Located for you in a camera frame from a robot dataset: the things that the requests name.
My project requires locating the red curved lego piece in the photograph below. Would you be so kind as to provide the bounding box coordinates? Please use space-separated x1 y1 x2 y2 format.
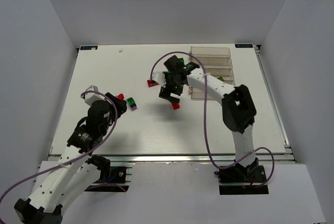
117 93 124 100

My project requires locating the purple lego base brick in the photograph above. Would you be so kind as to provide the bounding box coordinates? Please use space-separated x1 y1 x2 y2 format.
130 103 137 110

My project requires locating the wrist white camera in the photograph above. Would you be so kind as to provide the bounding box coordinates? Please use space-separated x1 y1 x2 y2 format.
151 72 166 87
82 85 103 106

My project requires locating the red long lego brick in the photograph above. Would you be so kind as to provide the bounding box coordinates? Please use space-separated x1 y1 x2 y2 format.
147 80 159 88

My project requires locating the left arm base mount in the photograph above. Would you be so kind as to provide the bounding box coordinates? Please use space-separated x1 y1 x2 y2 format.
85 166 132 193

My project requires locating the clear compartment organizer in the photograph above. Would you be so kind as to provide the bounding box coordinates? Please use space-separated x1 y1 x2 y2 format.
189 46 235 93

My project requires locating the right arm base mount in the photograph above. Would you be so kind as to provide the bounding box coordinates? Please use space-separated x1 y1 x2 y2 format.
214 166 269 195

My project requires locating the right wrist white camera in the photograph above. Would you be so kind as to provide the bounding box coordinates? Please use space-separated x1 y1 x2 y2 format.
151 72 166 87

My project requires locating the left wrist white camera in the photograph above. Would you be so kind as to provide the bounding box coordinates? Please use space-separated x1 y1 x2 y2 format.
82 85 103 106

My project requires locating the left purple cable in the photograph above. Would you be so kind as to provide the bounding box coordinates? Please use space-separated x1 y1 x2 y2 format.
0 90 128 204

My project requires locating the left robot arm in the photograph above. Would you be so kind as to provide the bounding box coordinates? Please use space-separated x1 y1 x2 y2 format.
14 90 127 223

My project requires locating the green lego on purple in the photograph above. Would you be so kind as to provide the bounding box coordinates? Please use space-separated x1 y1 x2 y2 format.
126 97 136 107

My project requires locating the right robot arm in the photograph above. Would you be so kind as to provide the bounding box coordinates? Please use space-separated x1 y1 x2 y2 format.
150 52 258 181

